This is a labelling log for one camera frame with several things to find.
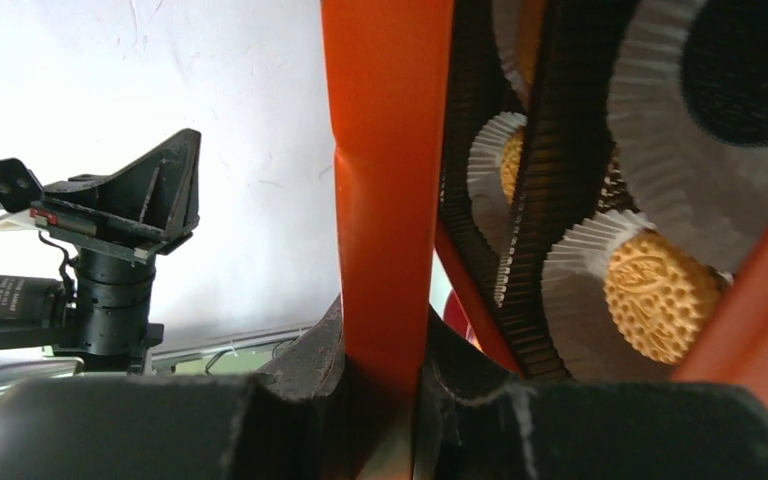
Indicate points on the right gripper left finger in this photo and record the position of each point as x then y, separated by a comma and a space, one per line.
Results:
267, 424

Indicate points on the dark red round plate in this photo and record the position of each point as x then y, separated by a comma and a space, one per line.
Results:
455, 317

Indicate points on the round tan biscuit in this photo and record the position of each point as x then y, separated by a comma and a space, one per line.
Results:
659, 297
510, 162
529, 26

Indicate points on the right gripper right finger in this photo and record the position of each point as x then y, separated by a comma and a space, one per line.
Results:
478, 420

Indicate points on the orange cookie box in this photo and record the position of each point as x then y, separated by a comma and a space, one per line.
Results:
566, 158

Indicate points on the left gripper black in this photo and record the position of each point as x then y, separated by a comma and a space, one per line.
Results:
98, 310

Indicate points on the black sandwich cookie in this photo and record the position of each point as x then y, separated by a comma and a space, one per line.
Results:
724, 71

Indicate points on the orange box lid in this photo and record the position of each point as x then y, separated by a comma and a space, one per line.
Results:
387, 68

